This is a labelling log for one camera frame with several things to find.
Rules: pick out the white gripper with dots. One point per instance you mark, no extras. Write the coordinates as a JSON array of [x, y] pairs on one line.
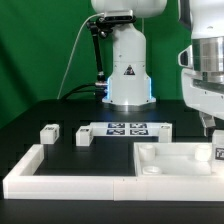
[[202, 91]]

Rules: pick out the white square tabletop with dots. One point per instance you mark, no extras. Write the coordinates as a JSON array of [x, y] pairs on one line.
[[176, 159]]

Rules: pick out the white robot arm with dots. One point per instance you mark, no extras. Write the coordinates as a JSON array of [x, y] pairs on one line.
[[129, 87]]

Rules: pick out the white U-shaped obstacle fence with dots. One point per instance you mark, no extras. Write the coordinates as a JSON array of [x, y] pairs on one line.
[[23, 183]]

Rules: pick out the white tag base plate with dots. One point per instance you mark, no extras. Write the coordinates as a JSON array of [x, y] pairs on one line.
[[122, 129]]

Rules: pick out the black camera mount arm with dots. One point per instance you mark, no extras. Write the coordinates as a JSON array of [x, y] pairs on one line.
[[99, 50]]

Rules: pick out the grey camera on mount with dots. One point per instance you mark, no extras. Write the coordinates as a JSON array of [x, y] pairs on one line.
[[118, 16]]

